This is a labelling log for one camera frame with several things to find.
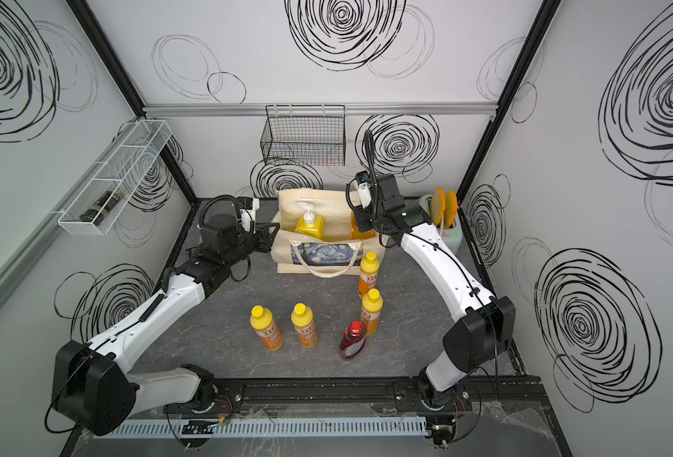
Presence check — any black wire wall basket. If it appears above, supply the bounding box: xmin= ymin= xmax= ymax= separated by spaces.
xmin=260 ymin=104 xmax=347 ymax=166

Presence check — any yellow pump soap bottle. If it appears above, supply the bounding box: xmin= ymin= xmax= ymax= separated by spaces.
xmin=296 ymin=202 xmax=325 ymax=240

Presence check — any amber dish soap bottle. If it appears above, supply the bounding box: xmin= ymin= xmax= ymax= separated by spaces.
xmin=350 ymin=213 xmax=377 ymax=240

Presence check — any grey slotted cable duct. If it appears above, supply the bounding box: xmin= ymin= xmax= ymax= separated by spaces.
xmin=104 ymin=416 xmax=429 ymax=440

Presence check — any yellow toast slice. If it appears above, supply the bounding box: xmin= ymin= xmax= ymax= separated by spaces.
xmin=429 ymin=188 xmax=446 ymax=228

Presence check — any red liquid bottle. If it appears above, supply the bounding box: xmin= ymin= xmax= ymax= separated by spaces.
xmin=339 ymin=321 xmax=366 ymax=360

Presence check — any white wire wall shelf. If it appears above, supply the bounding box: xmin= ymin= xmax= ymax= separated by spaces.
xmin=58 ymin=118 xmax=173 ymax=236

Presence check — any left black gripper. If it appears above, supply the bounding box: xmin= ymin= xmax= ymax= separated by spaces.
xmin=223 ymin=221 xmax=279 ymax=270

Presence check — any dark bottle in shelf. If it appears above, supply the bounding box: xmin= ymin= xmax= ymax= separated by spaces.
xmin=79 ymin=189 xmax=123 ymax=226

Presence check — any cream canvas shopping bag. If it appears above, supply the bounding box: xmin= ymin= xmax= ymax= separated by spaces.
xmin=271 ymin=188 xmax=385 ymax=278

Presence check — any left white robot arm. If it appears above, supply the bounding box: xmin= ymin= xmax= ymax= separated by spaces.
xmin=48 ymin=195 xmax=280 ymax=436

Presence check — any orange toast slice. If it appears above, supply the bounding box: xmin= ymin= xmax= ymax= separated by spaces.
xmin=444 ymin=190 xmax=458 ymax=229

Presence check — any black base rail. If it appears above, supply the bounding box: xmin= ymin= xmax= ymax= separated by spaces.
xmin=203 ymin=375 xmax=552 ymax=417

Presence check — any orange bottle yellow cap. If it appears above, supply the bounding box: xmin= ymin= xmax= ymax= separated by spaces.
xmin=291 ymin=303 xmax=318 ymax=348
xmin=360 ymin=289 xmax=384 ymax=335
xmin=250 ymin=305 xmax=283 ymax=352
xmin=358 ymin=251 xmax=380 ymax=298

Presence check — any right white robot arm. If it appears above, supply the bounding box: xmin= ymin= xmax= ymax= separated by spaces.
xmin=346 ymin=129 xmax=516 ymax=409

